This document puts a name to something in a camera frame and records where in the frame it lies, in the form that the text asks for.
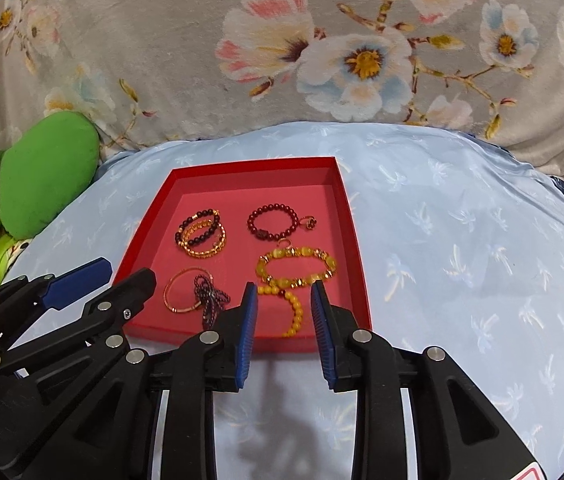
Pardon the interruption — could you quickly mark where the grey floral blanket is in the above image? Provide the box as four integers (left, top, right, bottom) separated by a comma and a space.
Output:
0, 0, 564, 192

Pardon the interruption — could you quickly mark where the dark red bead bracelet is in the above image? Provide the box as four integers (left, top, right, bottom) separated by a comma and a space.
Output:
247, 203, 301, 242

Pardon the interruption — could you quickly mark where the red cardboard box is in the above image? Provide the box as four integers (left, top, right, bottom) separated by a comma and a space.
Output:
111, 157, 373, 357

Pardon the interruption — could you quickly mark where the purple bead bracelet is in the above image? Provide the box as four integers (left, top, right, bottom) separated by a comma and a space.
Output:
191, 274, 233, 332

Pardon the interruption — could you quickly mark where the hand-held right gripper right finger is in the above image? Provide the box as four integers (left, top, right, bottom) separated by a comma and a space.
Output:
310, 280, 538, 480

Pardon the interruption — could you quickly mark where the dark brown bead bracelet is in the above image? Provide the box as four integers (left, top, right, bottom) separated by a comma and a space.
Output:
175, 209, 223, 249

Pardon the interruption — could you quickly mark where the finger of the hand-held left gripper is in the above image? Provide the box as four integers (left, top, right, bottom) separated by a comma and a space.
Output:
0, 257, 114, 347
0, 267, 158, 402

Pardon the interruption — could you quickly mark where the green cushion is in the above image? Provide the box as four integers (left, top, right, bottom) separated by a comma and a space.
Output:
0, 112, 101, 239

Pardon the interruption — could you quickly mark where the thin gold bangle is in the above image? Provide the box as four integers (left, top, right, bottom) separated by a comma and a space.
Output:
163, 267, 213, 314

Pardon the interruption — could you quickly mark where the gold open cuff bracelet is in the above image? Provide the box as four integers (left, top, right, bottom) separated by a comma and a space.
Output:
181, 219, 227, 259

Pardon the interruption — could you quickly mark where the yellow round bead bracelet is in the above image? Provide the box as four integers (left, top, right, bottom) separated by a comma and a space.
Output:
256, 282, 306, 339

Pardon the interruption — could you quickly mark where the yellow jade crystal bracelet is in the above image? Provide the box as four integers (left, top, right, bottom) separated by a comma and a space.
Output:
255, 244, 338, 292

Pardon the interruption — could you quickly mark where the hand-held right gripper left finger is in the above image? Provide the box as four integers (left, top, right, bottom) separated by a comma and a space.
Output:
22, 281, 259, 480

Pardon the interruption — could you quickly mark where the light blue palm-print cloth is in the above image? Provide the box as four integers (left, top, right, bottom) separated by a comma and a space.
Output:
3, 120, 564, 480

